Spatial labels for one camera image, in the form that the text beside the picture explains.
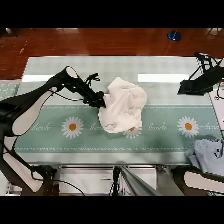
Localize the light blue garment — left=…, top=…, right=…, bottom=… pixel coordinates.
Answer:
left=184, top=137, right=224, bottom=177

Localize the blue round object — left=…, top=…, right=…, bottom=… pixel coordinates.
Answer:
left=167, top=31, right=183, bottom=42

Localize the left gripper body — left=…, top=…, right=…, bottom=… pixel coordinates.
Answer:
left=82, top=87, right=107, bottom=109

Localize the silver frame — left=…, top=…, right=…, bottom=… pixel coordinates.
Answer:
left=0, top=161, right=224, bottom=197

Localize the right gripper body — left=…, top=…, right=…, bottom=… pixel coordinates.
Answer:
left=177, top=78, right=205, bottom=97

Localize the black cable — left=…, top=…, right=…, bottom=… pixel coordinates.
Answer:
left=52, top=179, right=86, bottom=197

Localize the white T-shirt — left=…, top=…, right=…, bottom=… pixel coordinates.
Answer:
left=97, top=76, right=149, bottom=135

